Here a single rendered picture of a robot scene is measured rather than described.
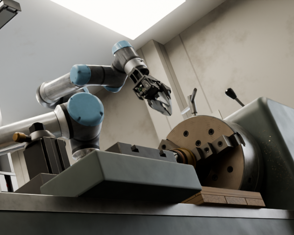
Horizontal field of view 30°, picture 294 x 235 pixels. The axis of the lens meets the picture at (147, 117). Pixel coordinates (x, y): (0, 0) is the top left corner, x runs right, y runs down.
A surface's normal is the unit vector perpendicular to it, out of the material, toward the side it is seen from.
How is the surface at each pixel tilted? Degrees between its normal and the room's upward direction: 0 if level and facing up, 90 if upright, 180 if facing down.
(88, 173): 90
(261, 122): 90
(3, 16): 180
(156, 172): 90
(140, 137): 90
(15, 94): 180
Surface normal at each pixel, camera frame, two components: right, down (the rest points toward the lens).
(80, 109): 0.28, -0.51
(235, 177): -0.62, -0.15
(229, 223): 0.72, -0.50
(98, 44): 0.31, 0.85
